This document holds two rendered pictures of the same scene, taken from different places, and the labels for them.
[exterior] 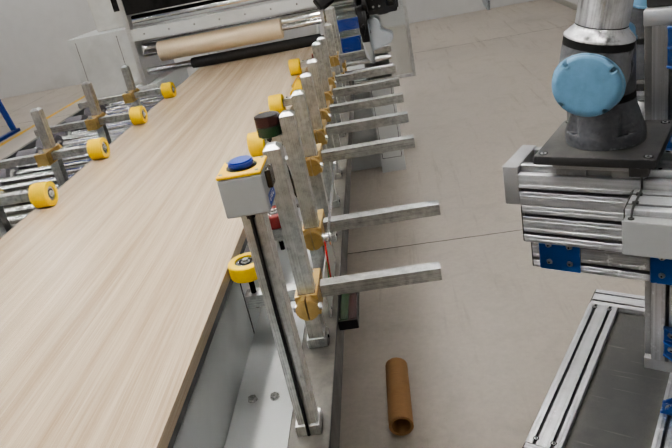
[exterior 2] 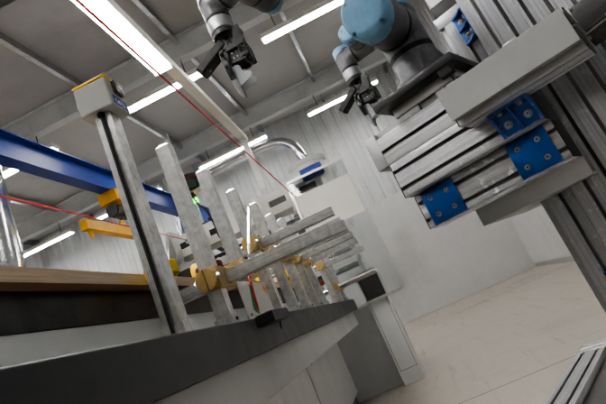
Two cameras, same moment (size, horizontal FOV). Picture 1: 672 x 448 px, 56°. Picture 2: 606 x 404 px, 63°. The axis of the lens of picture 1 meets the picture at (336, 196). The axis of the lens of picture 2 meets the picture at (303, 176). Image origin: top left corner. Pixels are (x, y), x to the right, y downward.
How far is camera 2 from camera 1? 0.90 m
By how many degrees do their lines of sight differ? 38
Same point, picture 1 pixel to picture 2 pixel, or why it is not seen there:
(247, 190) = (94, 90)
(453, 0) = (460, 286)
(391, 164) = (410, 375)
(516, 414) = not seen: outside the picture
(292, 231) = (186, 210)
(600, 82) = (368, 0)
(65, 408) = not seen: outside the picture
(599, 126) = (409, 65)
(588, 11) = not seen: outside the picture
